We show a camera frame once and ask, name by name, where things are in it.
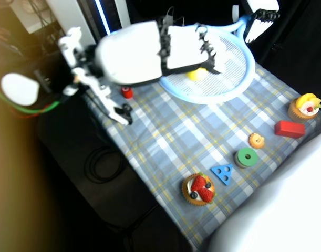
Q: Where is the coiled black cable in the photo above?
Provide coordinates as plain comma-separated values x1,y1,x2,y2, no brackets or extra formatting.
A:
83,146,124,184

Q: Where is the toy cupcake with orange slice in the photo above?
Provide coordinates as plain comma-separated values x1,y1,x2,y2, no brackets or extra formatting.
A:
287,93,321,122

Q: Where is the white column with blue light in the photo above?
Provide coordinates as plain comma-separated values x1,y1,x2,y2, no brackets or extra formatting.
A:
44,0,116,45

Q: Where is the blue triangle block with holes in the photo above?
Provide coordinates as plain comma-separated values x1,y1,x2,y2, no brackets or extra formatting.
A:
210,164,234,186

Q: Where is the yellow ball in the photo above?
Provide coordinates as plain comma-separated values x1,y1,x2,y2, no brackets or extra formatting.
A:
185,67,209,81

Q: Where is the red rectangular block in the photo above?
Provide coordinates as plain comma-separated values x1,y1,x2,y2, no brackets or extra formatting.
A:
274,120,306,139

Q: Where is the toy cupcake with strawberries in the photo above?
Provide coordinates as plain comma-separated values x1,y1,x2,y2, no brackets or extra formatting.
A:
181,172,216,207

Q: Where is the green cable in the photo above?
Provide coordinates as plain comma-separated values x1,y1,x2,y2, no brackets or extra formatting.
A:
0,86,61,115

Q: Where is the round tan toy cookie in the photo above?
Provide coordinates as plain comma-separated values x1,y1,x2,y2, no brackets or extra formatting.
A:
248,132,265,150

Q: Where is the blue plaid tablecloth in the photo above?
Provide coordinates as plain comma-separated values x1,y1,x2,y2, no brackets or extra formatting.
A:
82,61,321,250

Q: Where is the light blue net racket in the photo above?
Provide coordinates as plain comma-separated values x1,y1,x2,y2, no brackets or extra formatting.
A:
159,14,256,106

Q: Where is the stacked coloured rings green top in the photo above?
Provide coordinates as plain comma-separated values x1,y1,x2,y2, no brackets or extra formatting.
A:
234,147,258,169

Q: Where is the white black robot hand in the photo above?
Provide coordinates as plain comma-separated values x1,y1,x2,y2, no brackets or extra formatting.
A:
232,0,281,44
94,19,225,87

